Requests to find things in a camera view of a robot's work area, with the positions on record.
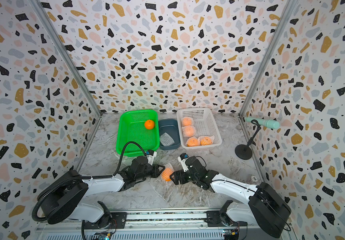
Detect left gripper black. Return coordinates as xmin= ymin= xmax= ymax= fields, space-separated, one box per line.
xmin=137 ymin=164 xmax=168 ymax=183

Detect netted orange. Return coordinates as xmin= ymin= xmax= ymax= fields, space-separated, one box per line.
xmin=181 ymin=117 xmax=194 ymax=127
xmin=160 ymin=168 xmax=174 ymax=182
xmin=198 ymin=136 xmax=215 ymax=146
xmin=186 ymin=137 xmax=201 ymax=147
xmin=182 ymin=126 xmax=197 ymax=138

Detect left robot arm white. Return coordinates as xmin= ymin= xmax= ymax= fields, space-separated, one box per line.
xmin=31 ymin=155 xmax=165 ymax=229

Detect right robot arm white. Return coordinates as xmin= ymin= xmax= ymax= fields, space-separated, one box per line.
xmin=169 ymin=154 xmax=291 ymax=239

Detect dark teal plastic bin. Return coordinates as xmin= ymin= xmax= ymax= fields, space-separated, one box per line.
xmin=158 ymin=119 xmax=181 ymax=151

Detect green plastic mesh basket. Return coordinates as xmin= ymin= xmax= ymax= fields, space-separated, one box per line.
xmin=116 ymin=110 xmax=160 ymax=157

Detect white plastic mesh basket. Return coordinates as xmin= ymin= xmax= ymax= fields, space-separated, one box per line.
xmin=177 ymin=108 xmax=223 ymax=150

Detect black microphone stand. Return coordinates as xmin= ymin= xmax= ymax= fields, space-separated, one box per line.
xmin=235 ymin=119 xmax=262 ymax=160

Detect small crumpled wrapper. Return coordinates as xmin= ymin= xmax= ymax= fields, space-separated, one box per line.
xmin=250 ymin=176 xmax=260 ymax=185

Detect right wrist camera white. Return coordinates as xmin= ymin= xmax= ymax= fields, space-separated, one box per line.
xmin=178 ymin=153 xmax=189 ymax=172

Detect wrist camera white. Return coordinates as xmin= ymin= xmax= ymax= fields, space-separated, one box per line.
xmin=145 ymin=150 xmax=157 ymax=165
xmin=178 ymin=153 xmax=189 ymax=172

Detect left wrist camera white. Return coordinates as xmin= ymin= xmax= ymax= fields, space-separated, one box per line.
xmin=145 ymin=150 xmax=157 ymax=165

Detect black corrugated cable conduit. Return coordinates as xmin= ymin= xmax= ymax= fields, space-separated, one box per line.
xmin=31 ymin=141 xmax=147 ymax=223

